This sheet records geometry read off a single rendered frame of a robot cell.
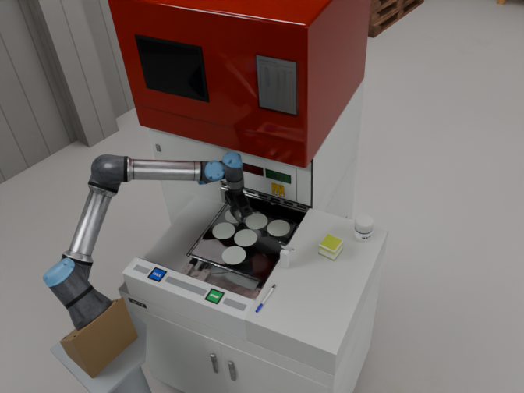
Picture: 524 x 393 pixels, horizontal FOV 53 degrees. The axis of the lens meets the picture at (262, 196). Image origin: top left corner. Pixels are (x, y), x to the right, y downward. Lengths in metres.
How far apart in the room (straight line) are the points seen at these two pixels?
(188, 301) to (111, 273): 1.51
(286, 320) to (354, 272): 0.34
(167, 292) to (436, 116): 3.16
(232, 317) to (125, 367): 0.44
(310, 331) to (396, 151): 2.54
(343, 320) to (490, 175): 2.46
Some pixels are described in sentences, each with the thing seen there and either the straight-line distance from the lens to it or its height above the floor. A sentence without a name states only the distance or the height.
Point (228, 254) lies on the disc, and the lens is 2.23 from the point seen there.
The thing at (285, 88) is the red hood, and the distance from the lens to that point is 1.92.
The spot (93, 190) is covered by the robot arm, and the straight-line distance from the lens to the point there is 2.10.
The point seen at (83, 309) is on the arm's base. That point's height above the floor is 1.08.
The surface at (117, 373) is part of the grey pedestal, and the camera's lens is 2.10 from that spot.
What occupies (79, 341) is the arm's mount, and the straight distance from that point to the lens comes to 1.95.
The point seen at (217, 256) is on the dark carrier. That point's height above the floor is 0.90.
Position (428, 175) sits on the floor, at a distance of 4.06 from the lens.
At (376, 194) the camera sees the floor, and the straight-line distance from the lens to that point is 3.83.
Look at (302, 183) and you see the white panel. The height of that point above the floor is 1.09.
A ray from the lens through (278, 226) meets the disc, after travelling 2.32.
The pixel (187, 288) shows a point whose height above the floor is 0.96.
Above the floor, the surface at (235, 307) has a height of 0.96.
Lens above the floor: 2.57
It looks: 43 degrees down
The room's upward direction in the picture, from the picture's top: 4 degrees counter-clockwise
